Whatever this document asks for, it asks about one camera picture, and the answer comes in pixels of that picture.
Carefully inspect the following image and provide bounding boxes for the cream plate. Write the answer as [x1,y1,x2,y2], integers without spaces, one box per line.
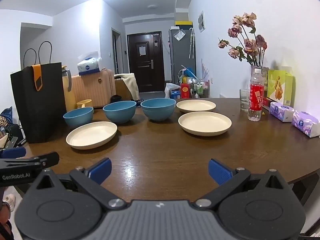
[178,111,232,137]
[66,121,118,150]
[176,99,217,113]

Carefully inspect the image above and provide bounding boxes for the wall picture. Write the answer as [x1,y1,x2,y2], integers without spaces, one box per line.
[198,10,206,33]

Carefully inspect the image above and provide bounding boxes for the yellow cup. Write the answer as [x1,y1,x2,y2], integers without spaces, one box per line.
[76,99,94,109]

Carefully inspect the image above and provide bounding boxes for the white shoe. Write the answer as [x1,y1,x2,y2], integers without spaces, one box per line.
[2,193,16,212]

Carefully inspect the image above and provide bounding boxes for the blue bag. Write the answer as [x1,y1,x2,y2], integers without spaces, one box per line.
[0,107,13,126]

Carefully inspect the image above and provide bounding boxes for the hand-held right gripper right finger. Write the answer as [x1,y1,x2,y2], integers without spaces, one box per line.
[196,159,284,209]

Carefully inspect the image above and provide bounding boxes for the blue bowl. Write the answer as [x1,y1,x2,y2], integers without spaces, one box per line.
[103,101,137,124]
[140,98,177,122]
[63,107,94,128]

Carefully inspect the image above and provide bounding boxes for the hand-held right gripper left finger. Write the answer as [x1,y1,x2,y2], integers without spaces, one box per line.
[36,158,125,210]

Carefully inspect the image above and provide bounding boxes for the dark brown entrance door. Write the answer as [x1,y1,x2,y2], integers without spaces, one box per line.
[127,32,164,93]

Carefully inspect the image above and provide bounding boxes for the green snack box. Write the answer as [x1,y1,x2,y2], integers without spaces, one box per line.
[267,69,294,106]

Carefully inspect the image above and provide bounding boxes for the yellow jug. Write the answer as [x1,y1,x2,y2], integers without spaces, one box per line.
[61,65,76,113]

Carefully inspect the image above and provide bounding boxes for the flat red box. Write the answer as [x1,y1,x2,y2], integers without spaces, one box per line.
[262,97,276,109]

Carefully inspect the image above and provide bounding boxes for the black paper bag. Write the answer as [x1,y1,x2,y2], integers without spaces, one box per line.
[10,41,67,144]

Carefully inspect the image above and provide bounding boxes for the wire rack cart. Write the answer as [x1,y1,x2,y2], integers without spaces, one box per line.
[190,78,209,98]

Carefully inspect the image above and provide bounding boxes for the white blue tissue pack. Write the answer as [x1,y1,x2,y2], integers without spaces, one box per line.
[77,57,102,76]

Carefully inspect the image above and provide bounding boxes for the grey refrigerator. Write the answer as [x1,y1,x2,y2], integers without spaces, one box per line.
[168,27,197,85]

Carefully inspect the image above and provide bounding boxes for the grey interior door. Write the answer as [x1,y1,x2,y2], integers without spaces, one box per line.
[111,27,123,74]

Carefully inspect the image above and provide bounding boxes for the wooden chair with cloth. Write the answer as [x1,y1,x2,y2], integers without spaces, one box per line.
[114,73,141,101]

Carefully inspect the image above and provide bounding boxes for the white plastic bag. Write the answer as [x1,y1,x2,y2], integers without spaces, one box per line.
[164,82,181,99]

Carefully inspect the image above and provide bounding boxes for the red label water bottle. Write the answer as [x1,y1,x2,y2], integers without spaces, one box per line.
[247,68,265,122]

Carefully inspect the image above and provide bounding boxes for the purple tissue pack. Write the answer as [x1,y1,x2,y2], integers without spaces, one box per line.
[291,110,320,138]
[269,101,296,123]

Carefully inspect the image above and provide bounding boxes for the tall red carton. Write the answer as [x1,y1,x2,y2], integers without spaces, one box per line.
[180,83,191,99]

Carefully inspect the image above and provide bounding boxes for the colourful bag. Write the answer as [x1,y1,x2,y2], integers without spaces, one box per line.
[178,65,197,83]

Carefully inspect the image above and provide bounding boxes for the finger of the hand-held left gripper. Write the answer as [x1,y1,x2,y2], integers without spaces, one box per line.
[0,147,26,158]
[0,152,60,169]

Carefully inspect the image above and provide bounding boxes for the folded umbrella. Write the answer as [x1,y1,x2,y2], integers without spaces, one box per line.
[188,28,196,59]

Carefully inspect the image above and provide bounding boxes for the dried roses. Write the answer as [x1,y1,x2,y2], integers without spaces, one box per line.
[218,12,268,68]

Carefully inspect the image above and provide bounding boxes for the clear drinking glass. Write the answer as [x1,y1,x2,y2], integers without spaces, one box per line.
[239,88,251,112]

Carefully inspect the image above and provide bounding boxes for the pink suitcase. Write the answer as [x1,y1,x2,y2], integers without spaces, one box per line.
[67,68,117,109]

